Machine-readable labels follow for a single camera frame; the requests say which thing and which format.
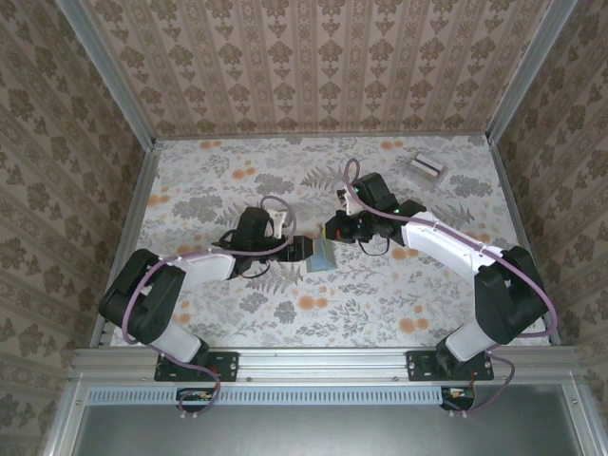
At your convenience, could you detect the green card holder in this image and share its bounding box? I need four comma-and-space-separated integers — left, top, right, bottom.
305, 236, 336, 274

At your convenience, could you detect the clear card stand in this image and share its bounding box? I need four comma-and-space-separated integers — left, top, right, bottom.
405, 151, 450, 191

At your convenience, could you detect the small controller board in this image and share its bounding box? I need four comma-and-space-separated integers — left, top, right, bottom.
176, 387, 216, 412
440, 387, 477, 412

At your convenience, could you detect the grey metal sheet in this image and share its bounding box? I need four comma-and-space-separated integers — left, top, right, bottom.
70, 403, 590, 456

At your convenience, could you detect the thin black cable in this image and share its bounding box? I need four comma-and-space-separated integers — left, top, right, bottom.
211, 230, 273, 282
356, 236, 392, 257

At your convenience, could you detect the long aluminium base rail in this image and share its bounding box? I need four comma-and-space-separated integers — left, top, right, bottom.
70, 346, 584, 381

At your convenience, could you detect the aluminium side rail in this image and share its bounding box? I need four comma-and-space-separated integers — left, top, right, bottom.
484, 135, 580, 351
92, 137, 162, 352

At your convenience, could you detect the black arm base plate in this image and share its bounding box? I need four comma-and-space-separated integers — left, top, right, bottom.
407, 350, 495, 383
154, 351, 238, 383

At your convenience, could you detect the white slotted cable duct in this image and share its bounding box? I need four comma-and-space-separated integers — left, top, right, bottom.
87, 383, 579, 405

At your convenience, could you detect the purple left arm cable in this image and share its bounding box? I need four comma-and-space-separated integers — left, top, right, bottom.
121, 194, 298, 422

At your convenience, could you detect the aluminium frame post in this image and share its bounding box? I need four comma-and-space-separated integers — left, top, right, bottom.
55, 0, 159, 148
484, 0, 569, 143

